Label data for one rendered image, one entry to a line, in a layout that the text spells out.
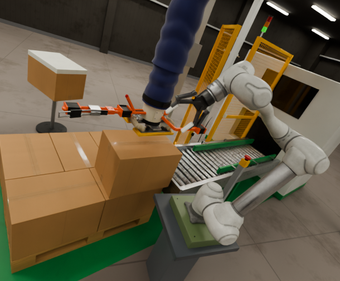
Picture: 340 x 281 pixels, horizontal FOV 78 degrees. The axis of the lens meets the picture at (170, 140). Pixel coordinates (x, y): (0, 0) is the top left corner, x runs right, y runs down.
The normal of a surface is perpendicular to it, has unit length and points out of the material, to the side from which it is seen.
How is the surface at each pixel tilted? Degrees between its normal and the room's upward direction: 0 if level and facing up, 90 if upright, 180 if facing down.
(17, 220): 0
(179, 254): 0
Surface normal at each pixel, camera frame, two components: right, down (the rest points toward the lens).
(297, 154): -0.75, -0.39
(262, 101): 0.12, 0.45
